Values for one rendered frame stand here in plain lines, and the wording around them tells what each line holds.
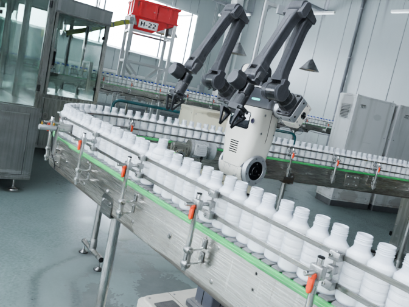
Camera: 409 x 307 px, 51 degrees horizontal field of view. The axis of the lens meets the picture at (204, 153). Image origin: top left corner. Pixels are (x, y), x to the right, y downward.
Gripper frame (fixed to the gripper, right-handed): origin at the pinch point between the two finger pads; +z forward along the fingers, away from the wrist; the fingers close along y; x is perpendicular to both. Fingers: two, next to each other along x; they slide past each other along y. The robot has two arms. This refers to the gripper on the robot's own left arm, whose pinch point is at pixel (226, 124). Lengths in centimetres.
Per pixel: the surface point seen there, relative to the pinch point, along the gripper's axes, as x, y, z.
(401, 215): 378, -19, -73
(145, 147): -18.6, -14.7, 25.4
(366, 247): -38, 83, 25
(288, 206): -34, 60, 24
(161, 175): -21.0, 3.0, 32.4
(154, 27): 330, -534, -214
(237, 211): -29, 44, 31
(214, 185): -28, 31, 27
